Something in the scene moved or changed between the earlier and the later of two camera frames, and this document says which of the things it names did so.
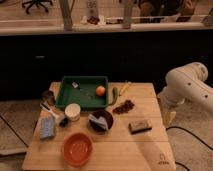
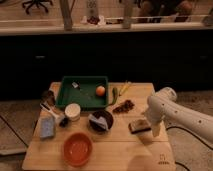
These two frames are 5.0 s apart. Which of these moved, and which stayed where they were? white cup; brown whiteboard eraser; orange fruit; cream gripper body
Moved: cream gripper body
Stayed: white cup; brown whiteboard eraser; orange fruit
